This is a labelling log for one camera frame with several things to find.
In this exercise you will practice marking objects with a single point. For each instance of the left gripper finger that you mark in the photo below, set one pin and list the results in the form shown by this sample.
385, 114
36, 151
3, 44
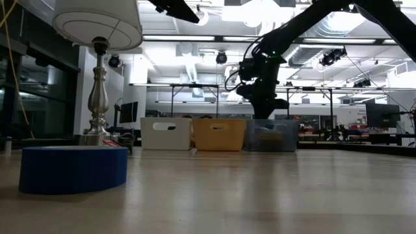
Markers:
177, 9

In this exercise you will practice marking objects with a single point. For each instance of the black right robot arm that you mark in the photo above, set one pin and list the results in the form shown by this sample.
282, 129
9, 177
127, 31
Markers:
383, 19

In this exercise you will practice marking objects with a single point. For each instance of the red mini stapler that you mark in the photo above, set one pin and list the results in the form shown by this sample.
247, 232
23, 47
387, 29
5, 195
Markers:
112, 143

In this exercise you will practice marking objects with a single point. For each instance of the blue tape roll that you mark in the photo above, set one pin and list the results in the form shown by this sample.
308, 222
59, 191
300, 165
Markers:
73, 170

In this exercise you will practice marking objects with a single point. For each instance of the black ceiling spotlight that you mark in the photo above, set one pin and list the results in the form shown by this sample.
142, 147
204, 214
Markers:
114, 61
330, 58
221, 57

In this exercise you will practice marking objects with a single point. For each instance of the translucent grey plastic bin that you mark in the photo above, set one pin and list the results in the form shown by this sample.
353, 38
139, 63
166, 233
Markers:
252, 143

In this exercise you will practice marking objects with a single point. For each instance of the orange plastic bin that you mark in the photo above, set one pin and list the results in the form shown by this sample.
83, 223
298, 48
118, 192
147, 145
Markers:
219, 139

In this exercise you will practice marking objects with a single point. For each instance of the red storage box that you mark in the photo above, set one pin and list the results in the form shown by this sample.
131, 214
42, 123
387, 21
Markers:
357, 126

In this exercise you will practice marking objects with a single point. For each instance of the white plastic bin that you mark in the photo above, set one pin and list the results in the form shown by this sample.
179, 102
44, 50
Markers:
165, 139

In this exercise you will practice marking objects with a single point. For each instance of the black computer monitor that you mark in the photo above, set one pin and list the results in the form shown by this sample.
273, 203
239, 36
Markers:
383, 115
129, 112

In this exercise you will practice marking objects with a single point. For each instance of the table lamp white shade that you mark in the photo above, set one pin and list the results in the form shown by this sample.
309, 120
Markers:
97, 100

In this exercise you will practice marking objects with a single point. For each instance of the small white bottle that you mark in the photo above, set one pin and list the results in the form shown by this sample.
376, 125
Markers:
8, 146

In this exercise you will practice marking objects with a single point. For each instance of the black workstation frame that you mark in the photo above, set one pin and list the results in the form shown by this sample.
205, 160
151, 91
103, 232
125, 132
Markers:
195, 85
331, 107

